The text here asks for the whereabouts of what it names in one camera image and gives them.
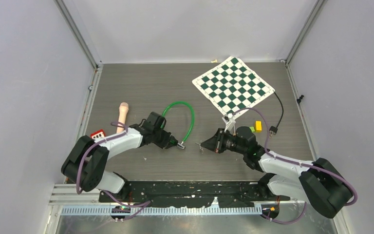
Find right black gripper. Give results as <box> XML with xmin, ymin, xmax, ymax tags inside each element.
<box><xmin>201</xmin><ymin>128</ymin><xmax>247</xmax><ymax>155</ymax></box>

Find green cable bike lock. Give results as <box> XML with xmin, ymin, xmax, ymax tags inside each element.
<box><xmin>162</xmin><ymin>101</ymin><xmax>195</xmax><ymax>150</ymax></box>

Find small silver keys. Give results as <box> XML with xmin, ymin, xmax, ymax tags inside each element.
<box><xmin>196</xmin><ymin>142</ymin><xmax>204</xmax><ymax>154</ymax></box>

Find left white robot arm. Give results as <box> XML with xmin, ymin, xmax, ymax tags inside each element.
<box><xmin>61</xmin><ymin>112</ymin><xmax>179</xmax><ymax>202</ymax></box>

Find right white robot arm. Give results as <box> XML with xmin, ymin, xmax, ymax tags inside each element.
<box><xmin>200</xmin><ymin>127</ymin><xmax>355</xmax><ymax>218</ymax></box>

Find yellow block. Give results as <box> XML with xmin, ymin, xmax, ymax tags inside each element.
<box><xmin>254</xmin><ymin>120</ymin><xmax>262</xmax><ymax>133</ymax></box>

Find beige toy microphone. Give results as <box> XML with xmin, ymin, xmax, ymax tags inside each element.
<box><xmin>118</xmin><ymin>102</ymin><xmax>129</xmax><ymax>124</ymax></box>

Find green white chessboard mat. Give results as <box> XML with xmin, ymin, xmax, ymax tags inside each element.
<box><xmin>192</xmin><ymin>57</ymin><xmax>275</xmax><ymax>118</ymax></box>

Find red white toy calculator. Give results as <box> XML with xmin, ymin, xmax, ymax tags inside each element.
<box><xmin>90</xmin><ymin>129</ymin><xmax>106</xmax><ymax>139</ymax></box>

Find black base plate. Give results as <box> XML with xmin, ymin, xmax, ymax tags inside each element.
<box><xmin>98</xmin><ymin>180</ymin><xmax>290</xmax><ymax>208</ymax></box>

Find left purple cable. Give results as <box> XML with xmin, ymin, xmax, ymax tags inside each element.
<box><xmin>75</xmin><ymin>121</ymin><xmax>150</xmax><ymax>220</ymax></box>

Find black wall knob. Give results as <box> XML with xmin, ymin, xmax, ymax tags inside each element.
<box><xmin>297</xmin><ymin>95</ymin><xmax>304</xmax><ymax>104</ymax></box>

